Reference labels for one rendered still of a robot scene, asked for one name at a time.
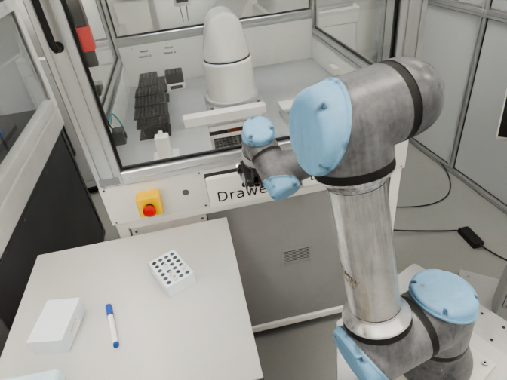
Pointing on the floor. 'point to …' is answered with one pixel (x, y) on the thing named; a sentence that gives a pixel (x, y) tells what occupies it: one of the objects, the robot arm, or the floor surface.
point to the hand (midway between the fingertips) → (252, 177)
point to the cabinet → (279, 252)
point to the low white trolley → (142, 311)
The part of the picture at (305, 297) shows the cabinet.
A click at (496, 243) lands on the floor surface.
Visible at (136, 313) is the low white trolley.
